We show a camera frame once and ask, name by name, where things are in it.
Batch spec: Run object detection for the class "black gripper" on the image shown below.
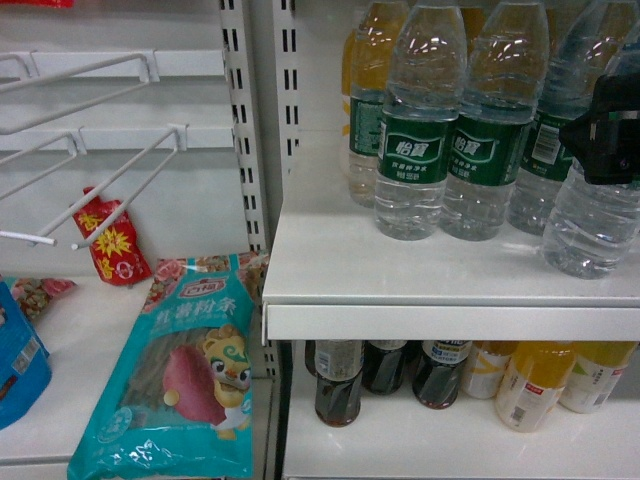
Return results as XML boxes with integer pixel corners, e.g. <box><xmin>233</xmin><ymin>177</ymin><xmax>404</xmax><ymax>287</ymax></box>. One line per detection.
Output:
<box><xmin>559</xmin><ymin>73</ymin><xmax>639</xmax><ymax>185</ymax></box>

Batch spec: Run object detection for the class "clear water bottle green label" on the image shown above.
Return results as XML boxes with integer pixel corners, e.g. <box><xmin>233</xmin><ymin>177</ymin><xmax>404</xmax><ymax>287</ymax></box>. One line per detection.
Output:
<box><xmin>506</xmin><ymin>1</ymin><xmax>639</xmax><ymax>235</ymax></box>
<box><xmin>440</xmin><ymin>1</ymin><xmax>549</xmax><ymax>241</ymax></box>
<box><xmin>374</xmin><ymin>1</ymin><xmax>467</xmax><ymax>241</ymax></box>
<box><xmin>543</xmin><ymin>32</ymin><xmax>639</xmax><ymax>280</ymax></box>

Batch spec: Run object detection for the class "yellow drink bottle behind water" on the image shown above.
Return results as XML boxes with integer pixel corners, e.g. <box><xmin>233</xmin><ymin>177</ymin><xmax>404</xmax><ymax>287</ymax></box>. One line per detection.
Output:
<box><xmin>340</xmin><ymin>1</ymin><xmax>409</xmax><ymax>208</ymax></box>

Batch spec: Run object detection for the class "white slotted shelf upright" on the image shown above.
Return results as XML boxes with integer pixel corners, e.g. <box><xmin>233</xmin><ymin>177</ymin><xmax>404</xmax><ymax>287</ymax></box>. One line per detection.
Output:
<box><xmin>219</xmin><ymin>0</ymin><xmax>281</xmax><ymax>381</ymax></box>

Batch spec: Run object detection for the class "yellow drink bottle white label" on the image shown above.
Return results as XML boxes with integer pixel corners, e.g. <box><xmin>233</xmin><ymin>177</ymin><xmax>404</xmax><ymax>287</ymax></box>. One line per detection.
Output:
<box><xmin>559</xmin><ymin>341</ymin><xmax>638</xmax><ymax>414</ymax></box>
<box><xmin>495</xmin><ymin>341</ymin><xmax>577</xmax><ymax>433</ymax></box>
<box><xmin>461</xmin><ymin>340</ymin><xmax>518</xmax><ymax>399</ymax></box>

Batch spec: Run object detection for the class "dark tea bottle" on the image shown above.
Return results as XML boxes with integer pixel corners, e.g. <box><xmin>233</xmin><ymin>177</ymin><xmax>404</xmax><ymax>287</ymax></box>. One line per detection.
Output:
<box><xmin>304</xmin><ymin>340</ymin><xmax>364</xmax><ymax>427</ymax></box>
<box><xmin>362</xmin><ymin>340</ymin><xmax>408</xmax><ymax>395</ymax></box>
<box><xmin>412</xmin><ymin>340</ymin><xmax>472</xmax><ymax>410</ymax></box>

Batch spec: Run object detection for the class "teal noodle snack bag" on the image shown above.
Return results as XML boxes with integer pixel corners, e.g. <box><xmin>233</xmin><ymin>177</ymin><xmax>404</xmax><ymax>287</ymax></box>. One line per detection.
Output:
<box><xmin>67</xmin><ymin>252</ymin><xmax>266</xmax><ymax>479</ymax></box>

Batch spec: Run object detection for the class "red sauce pouch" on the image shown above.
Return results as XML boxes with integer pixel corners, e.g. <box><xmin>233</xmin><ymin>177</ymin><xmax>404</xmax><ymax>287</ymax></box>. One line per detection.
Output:
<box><xmin>73</xmin><ymin>196</ymin><xmax>152</xmax><ymax>286</ymax></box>

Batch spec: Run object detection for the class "floral snack bag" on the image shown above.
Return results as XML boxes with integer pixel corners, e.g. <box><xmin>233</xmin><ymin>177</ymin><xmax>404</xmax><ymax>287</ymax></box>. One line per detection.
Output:
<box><xmin>8</xmin><ymin>277</ymin><xmax>77</xmax><ymax>322</ymax></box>

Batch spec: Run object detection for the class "blue snack bag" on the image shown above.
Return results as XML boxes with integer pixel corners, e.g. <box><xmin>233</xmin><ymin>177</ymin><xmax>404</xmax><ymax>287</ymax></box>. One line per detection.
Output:
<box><xmin>1</xmin><ymin>281</ymin><xmax>52</xmax><ymax>429</ymax></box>

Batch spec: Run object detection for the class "white wire display hook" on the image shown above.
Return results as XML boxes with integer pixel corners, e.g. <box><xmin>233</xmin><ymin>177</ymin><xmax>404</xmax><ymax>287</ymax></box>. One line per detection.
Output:
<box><xmin>0</xmin><ymin>124</ymin><xmax>189</xmax><ymax>251</ymax></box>
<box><xmin>1</xmin><ymin>52</ymin><xmax>159</xmax><ymax>135</ymax></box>

